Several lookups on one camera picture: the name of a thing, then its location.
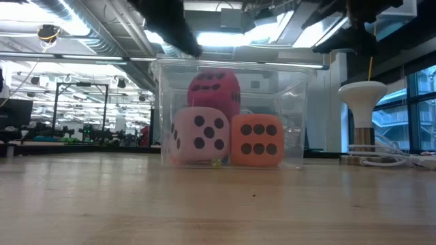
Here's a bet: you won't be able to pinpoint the black ceiling-hung camera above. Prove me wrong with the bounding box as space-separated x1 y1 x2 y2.
36 23 62 48

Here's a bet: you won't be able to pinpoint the black metal frame stand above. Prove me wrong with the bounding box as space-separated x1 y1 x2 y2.
52 81 110 137

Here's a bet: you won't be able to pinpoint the clear plastic storage bin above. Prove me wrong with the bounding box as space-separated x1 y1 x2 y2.
151 58 318 170

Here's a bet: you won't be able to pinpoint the black monitor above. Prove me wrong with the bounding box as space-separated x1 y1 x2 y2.
0 98 34 129

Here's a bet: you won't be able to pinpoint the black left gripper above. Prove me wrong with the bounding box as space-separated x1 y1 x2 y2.
127 0 204 58

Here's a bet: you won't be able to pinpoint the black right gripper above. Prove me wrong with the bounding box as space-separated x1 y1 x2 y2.
301 0 405 57

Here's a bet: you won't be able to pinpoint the white mushroom-shaped lamp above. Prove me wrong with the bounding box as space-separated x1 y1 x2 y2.
337 80 398 167

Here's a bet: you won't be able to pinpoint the large red foam die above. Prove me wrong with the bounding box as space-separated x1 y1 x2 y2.
186 69 242 120

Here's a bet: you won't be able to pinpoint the background bench robots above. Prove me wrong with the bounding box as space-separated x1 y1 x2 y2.
20 121 140 147

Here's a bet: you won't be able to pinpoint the white cable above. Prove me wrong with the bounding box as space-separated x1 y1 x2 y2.
347 132 436 171

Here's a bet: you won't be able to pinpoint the large orange foam die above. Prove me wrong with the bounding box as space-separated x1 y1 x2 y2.
230 114 285 167

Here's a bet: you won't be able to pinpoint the large pink foam die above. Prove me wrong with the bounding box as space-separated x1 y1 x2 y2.
169 106 231 164

